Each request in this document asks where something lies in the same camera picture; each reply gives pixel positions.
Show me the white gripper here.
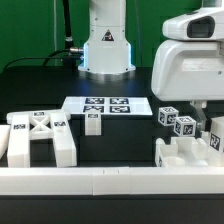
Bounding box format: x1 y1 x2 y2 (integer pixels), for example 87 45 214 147
151 7 224 129

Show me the white chair seat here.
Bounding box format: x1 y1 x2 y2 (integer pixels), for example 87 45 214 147
155 137 212 168

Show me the white marker cube front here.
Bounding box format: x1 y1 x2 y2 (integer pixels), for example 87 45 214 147
174 116 196 137

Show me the white marker cube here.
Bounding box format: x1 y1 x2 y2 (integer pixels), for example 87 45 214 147
158 107 179 126
174 116 196 137

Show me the white marker cube rear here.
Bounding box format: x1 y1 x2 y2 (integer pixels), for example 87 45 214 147
158 107 179 126

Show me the white marker base plate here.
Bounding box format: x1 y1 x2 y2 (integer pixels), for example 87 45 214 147
62 96 153 116

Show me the black cable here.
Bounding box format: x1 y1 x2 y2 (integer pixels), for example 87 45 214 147
1 47 84 73

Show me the white front wall rail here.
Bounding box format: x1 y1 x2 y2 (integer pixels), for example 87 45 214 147
0 167 224 196

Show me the white chair back frame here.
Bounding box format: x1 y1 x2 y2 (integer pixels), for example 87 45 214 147
7 110 77 168

